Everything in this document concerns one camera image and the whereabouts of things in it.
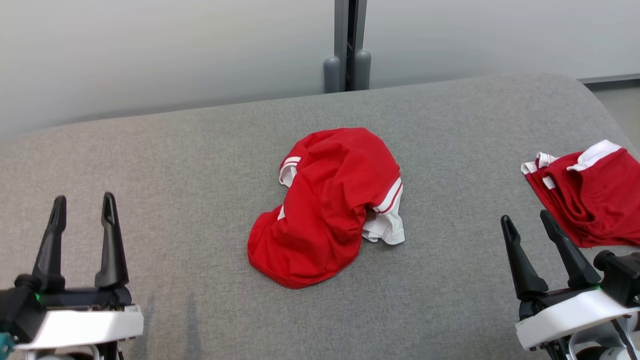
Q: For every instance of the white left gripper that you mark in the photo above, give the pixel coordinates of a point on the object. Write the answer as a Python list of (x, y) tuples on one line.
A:
[(90, 322)]

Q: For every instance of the red basketball jersey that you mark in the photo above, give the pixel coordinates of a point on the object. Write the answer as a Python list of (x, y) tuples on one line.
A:
[(325, 210)]

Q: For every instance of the grey partition post with bumpers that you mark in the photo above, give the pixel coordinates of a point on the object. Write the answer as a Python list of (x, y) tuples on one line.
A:
[(341, 50)]

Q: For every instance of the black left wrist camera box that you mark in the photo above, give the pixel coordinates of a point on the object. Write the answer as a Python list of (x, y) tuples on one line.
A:
[(20, 310)]

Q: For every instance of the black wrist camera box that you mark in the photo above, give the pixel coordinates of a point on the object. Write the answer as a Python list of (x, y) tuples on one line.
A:
[(625, 280), (20, 310)]

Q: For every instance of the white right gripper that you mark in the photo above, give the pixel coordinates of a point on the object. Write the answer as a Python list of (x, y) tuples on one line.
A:
[(570, 317)]

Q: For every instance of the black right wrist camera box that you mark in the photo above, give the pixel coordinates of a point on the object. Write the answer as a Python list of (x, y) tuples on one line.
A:
[(625, 280)]

